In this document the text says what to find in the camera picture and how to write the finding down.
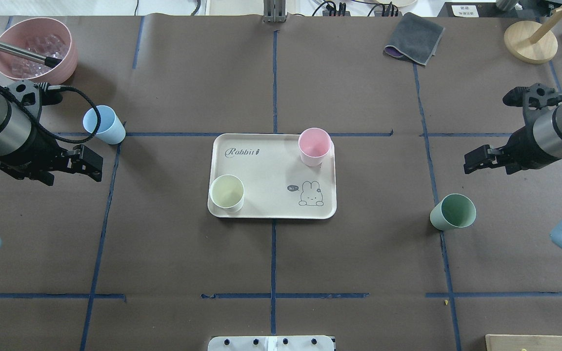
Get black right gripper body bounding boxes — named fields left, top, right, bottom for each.
left=498, top=126, right=555, bottom=174

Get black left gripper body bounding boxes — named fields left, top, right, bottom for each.
left=0, top=128, right=72, bottom=186

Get blue cup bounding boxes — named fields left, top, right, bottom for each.
left=82, top=106, right=126, bottom=145

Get green cup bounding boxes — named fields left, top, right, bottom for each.
left=429, top=194, right=477, bottom=231

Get cream yellow cup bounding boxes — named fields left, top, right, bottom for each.
left=209, top=174, right=245, bottom=213

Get pink cup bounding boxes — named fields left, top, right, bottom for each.
left=298, top=127, right=333, bottom=167

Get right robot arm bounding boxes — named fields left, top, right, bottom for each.
left=463, top=83, right=562, bottom=249

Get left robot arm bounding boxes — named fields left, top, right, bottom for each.
left=0, top=79, right=103, bottom=186

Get cream rabbit tray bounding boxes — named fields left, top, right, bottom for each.
left=207, top=134, right=337, bottom=219

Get wooden mug tree stand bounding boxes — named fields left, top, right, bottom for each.
left=503, top=6, right=562, bottom=64

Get pink bowl with ice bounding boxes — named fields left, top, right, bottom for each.
left=0, top=18, right=79, bottom=84

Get metal black-tipped tongs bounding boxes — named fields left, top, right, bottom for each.
left=0, top=41, right=63, bottom=68

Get grey folded cloth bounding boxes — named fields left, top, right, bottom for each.
left=383, top=13, right=445, bottom=66

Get wooden cutting board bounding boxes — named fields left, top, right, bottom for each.
left=485, top=334, right=562, bottom=351

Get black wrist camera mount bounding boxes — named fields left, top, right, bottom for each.
left=502, top=83, right=562, bottom=127
left=5, top=79, right=63, bottom=121

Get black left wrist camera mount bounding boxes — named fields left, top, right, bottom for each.
left=5, top=79, right=63, bottom=121

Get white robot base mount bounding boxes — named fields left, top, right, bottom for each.
left=207, top=335, right=336, bottom=351

